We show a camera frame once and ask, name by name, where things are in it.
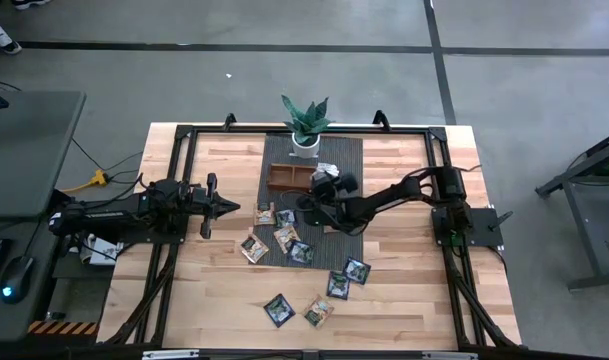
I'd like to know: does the blue blackcurrant tea sachet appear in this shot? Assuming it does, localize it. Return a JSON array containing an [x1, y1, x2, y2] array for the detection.
[[262, 292, 297, 329], [275, 208, 298, 230], [343, 256, 373, 286], [326, 270, 352, 302], [287, 239, 316, 267]]

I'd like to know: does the grey desk top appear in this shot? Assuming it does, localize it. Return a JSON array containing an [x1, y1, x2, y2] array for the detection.
[[0, 89, 88, 222]]

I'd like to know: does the silver metal bracket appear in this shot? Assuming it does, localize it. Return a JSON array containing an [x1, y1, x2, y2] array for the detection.
[[141, 349, 201, 360], [421, 351, 479, 360]]

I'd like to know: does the grey woven placemat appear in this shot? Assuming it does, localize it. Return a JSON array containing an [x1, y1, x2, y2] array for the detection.
[[252, 132, 365, 270]]

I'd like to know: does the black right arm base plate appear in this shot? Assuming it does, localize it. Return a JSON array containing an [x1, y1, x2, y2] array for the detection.
[[431, 206, 506, 248]]

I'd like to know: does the grey metal stand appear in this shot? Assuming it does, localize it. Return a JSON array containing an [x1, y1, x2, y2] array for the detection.
[[535, 127, 609, 292]]

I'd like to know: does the black computer mouse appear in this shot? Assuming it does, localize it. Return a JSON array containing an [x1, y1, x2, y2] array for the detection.
[[0, 255, 36, 305]]

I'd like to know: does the white paper box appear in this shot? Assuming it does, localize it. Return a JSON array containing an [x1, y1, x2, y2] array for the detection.
[[77, 233, 126, 267]]

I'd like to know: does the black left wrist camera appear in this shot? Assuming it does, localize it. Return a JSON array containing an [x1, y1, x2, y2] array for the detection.
[[187, 188, 207, 214]]

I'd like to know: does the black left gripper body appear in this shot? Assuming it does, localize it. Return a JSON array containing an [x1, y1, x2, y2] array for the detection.
[[201, 172, 219, 240]]

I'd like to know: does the clear foil packet front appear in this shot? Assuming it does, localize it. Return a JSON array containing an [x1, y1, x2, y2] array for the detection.
[[302, 293, 336, 330]]

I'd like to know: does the black lever handle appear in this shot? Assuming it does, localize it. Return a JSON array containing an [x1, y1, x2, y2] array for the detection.
[[487, 210, 514, 233]]

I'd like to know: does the person's shoe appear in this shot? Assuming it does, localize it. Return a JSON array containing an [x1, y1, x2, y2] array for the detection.
[[0, 19, 24, 55], [11, 0, 53, 11]]

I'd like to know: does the yellow cable connector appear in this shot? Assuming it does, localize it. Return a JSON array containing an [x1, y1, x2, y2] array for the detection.
[[58, 168, 111, 195]]

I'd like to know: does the brown wooden compartment tray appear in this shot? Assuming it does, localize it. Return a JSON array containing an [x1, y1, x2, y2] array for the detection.
[[266, 162, 341, 193]]

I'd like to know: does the black floor cable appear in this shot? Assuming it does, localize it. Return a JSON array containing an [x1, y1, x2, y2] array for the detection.
[[71, 137, 145, 174]]

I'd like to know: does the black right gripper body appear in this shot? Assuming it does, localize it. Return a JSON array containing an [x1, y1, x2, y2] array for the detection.
[[319, 172, 361, 232]]

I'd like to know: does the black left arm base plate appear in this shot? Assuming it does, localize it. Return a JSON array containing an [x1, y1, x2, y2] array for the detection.
[[117, 203, 191, 245]]

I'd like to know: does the snake plant in white pot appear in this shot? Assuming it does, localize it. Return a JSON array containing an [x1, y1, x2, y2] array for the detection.
[[281, 94, 335, 160]]

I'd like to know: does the orange black hazard tape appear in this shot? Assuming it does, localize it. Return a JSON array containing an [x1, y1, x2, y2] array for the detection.
[[26, 320, 100, 336]]

